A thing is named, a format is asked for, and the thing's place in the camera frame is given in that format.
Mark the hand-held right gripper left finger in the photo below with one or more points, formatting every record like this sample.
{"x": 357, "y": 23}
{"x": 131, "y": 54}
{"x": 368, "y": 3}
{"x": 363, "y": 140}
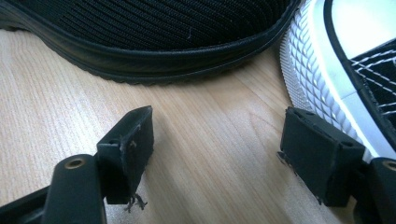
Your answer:
{"x": 127, "y": 155}

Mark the black and white canvas sneaker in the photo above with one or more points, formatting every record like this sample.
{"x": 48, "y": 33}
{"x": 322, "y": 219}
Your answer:
{"x": 330, "y": 62}

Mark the black knit shoe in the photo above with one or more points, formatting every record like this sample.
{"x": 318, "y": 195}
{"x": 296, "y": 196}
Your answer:
{"x": 162, "y": 28}

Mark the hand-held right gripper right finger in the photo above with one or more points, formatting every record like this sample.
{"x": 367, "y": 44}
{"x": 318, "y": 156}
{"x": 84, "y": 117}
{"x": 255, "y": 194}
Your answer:
{"x": 320, "y": 155}

